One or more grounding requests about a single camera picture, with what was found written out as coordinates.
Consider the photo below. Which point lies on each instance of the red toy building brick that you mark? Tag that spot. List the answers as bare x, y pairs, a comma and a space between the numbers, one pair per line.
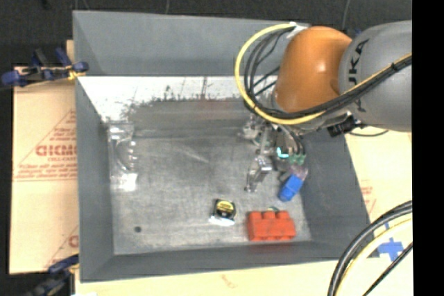
270, 227

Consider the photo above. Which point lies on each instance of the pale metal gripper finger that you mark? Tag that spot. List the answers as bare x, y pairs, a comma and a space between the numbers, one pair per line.
250, 131
261, 170

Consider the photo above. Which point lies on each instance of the blue plastic block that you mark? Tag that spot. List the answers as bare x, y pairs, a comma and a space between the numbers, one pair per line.
289, 188

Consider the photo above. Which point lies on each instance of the grey metal bin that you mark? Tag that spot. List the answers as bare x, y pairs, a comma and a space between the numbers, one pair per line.
194, 183

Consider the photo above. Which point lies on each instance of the small green object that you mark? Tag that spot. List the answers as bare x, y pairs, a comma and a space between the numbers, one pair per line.
273, 209

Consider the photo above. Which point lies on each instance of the black cylinder on white bracket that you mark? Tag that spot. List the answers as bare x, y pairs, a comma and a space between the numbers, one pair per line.
341, 126

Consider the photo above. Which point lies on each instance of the black and yellow tape measure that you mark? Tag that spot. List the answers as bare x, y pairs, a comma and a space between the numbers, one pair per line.
223, 208

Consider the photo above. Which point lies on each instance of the brown cardboard board, red print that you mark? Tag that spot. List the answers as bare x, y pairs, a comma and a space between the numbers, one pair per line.
41, 183

